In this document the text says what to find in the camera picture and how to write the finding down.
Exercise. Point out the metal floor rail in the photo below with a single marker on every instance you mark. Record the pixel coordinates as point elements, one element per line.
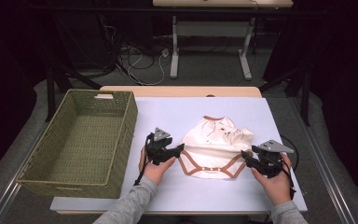
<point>4,202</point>
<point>332,186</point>

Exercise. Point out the green woven basket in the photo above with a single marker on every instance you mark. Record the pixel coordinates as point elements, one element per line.
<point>84,146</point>

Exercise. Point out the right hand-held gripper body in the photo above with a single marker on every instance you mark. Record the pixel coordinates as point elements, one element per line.
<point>270,163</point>

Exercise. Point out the cream baby bodysuit brown trim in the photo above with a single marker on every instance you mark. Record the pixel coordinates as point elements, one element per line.
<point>214,149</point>

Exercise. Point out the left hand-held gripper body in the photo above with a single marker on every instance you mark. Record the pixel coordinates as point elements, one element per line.
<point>160,135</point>

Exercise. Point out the white power plug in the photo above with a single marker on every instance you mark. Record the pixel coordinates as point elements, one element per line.
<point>165,53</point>

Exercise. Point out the black metal stand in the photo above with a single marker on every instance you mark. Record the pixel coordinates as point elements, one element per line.
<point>50,93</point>
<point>306,102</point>

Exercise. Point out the white-legged desk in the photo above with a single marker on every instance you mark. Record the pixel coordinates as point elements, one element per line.
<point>223,3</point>

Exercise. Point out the light wooden table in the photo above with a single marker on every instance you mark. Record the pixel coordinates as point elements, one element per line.
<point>183,91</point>

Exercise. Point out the person's right hand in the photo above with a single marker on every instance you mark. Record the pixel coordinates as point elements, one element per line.
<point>276,188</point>

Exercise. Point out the person's left hand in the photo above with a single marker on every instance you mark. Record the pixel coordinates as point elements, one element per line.
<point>155,172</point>

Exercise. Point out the white board sheet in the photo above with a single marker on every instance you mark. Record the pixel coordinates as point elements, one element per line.
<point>214,196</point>

